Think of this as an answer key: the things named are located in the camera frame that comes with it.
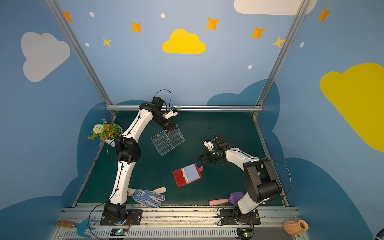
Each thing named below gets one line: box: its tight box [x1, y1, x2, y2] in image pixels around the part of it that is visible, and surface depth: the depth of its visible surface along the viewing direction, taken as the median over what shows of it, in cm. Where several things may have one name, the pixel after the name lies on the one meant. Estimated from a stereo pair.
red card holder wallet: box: [172, 163, 204, 188], surface depth 90 cm
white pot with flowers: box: [87, 118, 123, 148], surface depth 93 cm
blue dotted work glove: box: [127, 187, 167, 208], surface depth 82 cm
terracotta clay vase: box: [283, 219, 309, 236], surface depth 65 cm
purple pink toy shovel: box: [209, 191, 244, 206], surface depth 80 cm
